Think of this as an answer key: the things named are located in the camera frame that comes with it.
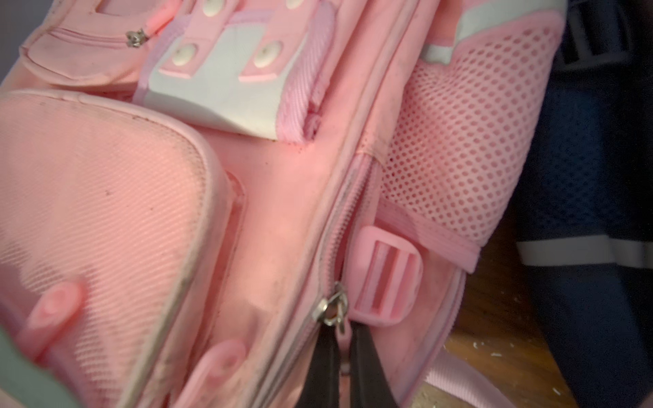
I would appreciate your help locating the pink backpack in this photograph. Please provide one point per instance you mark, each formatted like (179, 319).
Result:
(190, 190)

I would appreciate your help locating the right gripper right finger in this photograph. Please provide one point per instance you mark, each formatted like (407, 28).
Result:
(369, 386)

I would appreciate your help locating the navy blue backpack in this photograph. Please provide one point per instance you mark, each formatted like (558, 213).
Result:
(584, 205)

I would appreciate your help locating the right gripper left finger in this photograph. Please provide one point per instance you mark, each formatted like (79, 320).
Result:
(321, 386)

